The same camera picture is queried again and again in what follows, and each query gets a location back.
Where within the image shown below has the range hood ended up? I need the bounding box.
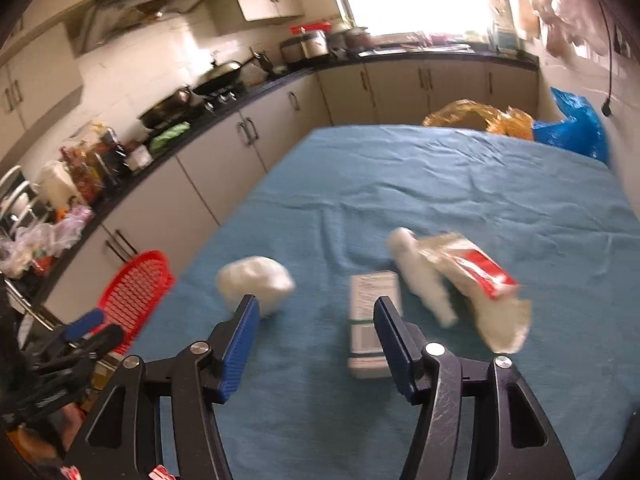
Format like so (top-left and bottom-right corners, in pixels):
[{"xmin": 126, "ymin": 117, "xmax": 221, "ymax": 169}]
[{"xmin": 76, "ymin": 0, "xmax": 204, "ymax": 54}]

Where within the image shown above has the clear plastic bag on counter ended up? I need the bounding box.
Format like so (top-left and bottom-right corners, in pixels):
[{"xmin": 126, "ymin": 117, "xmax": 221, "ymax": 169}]
[{"xmin": 1, "ymin": 205, "xmax": 94, "ymax": 278}]

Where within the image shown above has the white tube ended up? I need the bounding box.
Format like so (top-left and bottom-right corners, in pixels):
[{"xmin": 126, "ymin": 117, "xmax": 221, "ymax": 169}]
[{"xmin": 387, "ymin": 228, "xmax": 458, "ymax": 328}]

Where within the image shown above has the crumpled red white packet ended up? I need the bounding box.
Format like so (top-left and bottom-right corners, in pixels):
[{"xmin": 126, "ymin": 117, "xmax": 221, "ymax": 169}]
[{"xmin": 418, "ymin": 232, "xmax": 533, "ymax": 354}]

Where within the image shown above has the small white square box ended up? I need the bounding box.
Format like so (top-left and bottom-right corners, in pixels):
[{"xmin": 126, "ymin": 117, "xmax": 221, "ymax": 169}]
[{"xmin": 348, "ymin": 271, "xmax": 402, "ymax": 379}]

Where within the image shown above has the green cloth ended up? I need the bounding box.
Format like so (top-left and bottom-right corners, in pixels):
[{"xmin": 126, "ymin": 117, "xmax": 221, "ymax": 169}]
[{"xmin": 148, "ymin": 122, "xmax": 191, "ymax": 157}]

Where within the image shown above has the red plastic basket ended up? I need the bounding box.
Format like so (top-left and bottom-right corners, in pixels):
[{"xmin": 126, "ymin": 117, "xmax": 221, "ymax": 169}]
[{"xmin": 98, "ymin": 250, "xmax": 175, "ymax": 356}]

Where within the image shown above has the blue table cloth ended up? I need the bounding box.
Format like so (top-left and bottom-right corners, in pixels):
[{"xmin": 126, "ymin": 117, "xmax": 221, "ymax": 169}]
[{"xmin": 134, "ymin": 126, "xmax": 639, "ymax": 479}]

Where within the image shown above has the white electric kettle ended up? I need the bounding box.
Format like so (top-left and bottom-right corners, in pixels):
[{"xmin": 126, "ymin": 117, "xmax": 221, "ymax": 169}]
[{"xmin": 38, "ymin": 160, "xmax": 80, "ymax": 211}]

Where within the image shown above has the steel rice cooker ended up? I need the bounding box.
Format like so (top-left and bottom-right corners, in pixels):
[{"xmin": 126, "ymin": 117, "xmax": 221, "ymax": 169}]
[{"xmin": 280, "ymin": 30, "xmax": 330, "ymax": 65}]

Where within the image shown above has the blue plastic bag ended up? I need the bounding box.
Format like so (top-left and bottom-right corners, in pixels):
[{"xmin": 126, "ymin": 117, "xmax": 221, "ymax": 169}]
[{"xmin": 532, "ymin": 87, "xmax": 610, "ymax": 166}]

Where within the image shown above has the yellow plastic bag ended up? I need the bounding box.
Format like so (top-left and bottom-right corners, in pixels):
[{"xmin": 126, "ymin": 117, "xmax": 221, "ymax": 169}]
[{"xmin": 422, "ymin": 100, "xmax": 534, "ymax": 141}]

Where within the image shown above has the wok with lid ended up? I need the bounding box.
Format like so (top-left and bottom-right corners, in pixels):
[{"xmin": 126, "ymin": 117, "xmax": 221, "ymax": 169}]
[{"xmin": 192, "ymin": 52, "xmax": 262, "ymax": 96}]

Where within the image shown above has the black hanging cable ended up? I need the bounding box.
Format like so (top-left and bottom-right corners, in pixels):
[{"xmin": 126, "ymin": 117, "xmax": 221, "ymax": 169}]
[{"xmin": 596, "ymin": 0, "xmax": 615, "ymax": 117}]

